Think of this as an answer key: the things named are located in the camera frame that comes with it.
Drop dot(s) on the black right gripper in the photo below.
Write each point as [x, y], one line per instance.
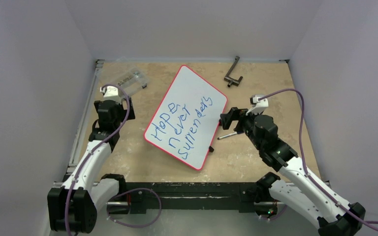
[233, 115]

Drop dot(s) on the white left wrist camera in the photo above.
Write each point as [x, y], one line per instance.
[111, 93]

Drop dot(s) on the clear plastic screw box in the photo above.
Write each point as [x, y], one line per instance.
[124, 74]

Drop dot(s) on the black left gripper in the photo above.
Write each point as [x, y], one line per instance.
[119, 106]

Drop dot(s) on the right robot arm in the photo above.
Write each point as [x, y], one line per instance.
[309, 196]

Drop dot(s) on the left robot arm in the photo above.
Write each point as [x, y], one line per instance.
[74, 205]

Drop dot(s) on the whiteboard marker pen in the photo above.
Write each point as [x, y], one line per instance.
[227, 136]

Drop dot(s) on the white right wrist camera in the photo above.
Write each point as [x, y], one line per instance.
[259, 104]

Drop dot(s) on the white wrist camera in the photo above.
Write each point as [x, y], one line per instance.
[259, 104]
[111, 93]

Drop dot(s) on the aluminium frame rail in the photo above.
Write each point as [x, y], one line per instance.
[81, 136]

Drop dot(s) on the red-framed whiteboard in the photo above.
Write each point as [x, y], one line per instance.
[187, 118]

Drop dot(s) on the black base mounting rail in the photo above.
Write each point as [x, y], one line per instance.
[244, 197]

